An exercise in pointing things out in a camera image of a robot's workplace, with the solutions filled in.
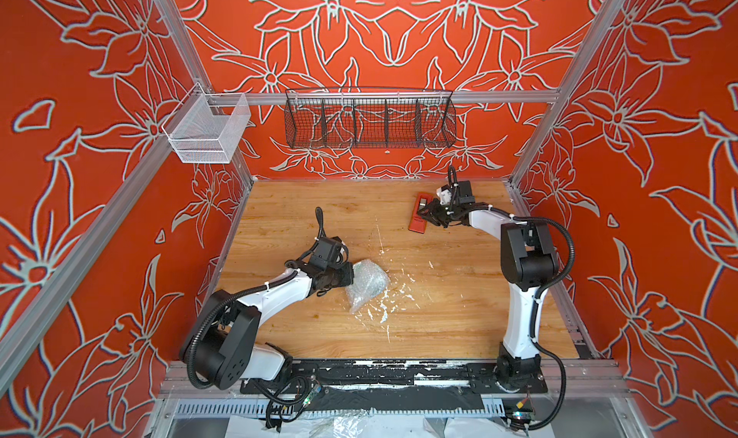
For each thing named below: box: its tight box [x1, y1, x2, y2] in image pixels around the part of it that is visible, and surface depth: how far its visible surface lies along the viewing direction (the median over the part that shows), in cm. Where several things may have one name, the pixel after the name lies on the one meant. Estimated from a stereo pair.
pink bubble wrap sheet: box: [345, 258, 390, 315], surface depth 85 cm
